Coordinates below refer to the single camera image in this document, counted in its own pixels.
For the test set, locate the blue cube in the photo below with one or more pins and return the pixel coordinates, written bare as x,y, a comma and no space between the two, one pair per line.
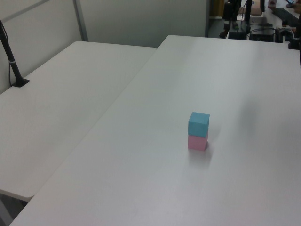
197,124

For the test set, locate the pink cube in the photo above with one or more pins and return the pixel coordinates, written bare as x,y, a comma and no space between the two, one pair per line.
196,142

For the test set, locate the white side table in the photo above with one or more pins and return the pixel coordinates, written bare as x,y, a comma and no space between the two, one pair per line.
58,99

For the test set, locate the black cylindrical stand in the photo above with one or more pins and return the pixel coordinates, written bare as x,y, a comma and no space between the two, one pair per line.
228,14

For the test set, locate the black electronics box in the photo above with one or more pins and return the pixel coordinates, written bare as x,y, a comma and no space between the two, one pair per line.
262,35

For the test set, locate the thin black upright pole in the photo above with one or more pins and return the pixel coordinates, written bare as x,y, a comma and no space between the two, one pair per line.
248,11

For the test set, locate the brown cardboard box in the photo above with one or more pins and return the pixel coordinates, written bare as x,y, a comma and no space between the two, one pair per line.
256,7

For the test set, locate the black table corner clamp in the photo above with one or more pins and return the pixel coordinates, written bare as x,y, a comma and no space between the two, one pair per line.
294,42

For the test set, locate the long black bar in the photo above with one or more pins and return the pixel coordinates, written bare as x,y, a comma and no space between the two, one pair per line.
288,16

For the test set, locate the grey metal wall edge post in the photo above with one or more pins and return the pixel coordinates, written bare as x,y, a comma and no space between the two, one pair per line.
208,18

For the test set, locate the grey metal partition post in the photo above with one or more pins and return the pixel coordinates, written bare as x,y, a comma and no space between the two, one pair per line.
80,21

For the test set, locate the black camera stand pole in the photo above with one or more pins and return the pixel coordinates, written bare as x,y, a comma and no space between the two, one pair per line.
14,68

